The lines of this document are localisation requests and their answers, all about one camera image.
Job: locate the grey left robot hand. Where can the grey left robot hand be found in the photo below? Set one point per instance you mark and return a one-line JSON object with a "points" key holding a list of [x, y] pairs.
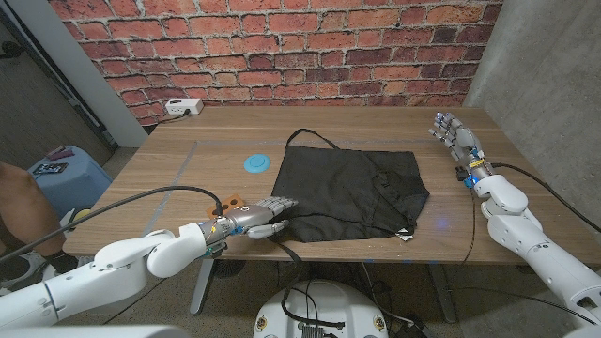
{"points": [[249, 218]]}

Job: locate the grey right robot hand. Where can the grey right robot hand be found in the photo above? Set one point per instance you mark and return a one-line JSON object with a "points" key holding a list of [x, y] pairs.
{"points": [[465, 143]]}

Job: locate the black apron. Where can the black apron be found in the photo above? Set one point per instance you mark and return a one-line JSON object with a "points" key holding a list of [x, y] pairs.
{"points": [[347, 197]]}

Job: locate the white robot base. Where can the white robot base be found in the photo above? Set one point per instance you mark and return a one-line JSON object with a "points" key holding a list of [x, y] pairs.
{"points": [[357, 305]]}

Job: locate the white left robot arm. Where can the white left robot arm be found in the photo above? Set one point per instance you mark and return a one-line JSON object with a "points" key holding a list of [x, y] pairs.
{"points": [[117, 263]]}

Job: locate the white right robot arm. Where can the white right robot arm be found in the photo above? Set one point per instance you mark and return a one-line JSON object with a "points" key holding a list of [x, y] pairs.
{"points": [[540, 244]]}

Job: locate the blue round lid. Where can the blue round lid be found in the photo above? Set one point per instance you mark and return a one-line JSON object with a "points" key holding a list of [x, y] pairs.
{"points": [[257, 163]]}

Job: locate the brown wooden block with holes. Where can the brown wooden block with holes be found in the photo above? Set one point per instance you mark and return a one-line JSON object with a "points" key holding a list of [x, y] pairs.
{"points": [[238, 201]]}

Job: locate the black round fan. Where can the black round fan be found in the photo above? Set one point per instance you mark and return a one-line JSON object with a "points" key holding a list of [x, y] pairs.
{"points": [[229, 268]]}

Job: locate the grey table leg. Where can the grey table leg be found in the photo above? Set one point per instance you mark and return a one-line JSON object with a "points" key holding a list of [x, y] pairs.
{"points": [[443, 296], [201, 286]]}

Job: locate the white power strip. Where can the white power strip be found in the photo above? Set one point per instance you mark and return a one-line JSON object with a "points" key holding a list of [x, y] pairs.
{"points": [[183, 106]]}

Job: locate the yellow round item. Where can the yellow round item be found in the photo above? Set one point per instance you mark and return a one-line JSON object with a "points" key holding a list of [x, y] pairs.
{"points": [[81, 215]]}

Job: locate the blue plastic stool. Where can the blue plastic stool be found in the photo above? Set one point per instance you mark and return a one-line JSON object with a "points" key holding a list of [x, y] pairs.
{"points": [[80, 183]]}

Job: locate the brick print backdrop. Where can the brick print backdrop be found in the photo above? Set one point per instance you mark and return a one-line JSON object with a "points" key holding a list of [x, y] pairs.
{"points": [[282, 47]]}

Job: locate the white robot chest edge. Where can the white robot chest edge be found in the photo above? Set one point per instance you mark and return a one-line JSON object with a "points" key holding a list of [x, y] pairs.
{"points": [[94, 333]]}

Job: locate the black power adapter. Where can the black power adapter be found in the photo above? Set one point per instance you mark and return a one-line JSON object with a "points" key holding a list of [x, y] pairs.
{"points": [[415, 331]]}

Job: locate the purple flat item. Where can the purple flat item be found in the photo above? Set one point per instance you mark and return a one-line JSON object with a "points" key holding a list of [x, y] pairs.
{"points": [[60, 153]]}

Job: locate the black phone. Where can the black phone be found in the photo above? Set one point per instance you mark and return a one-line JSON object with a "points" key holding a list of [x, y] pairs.
{"points": [[49, 168]]}

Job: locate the person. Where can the person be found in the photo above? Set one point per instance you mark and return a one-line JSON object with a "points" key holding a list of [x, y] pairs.
{"points": [[23, 202]]}

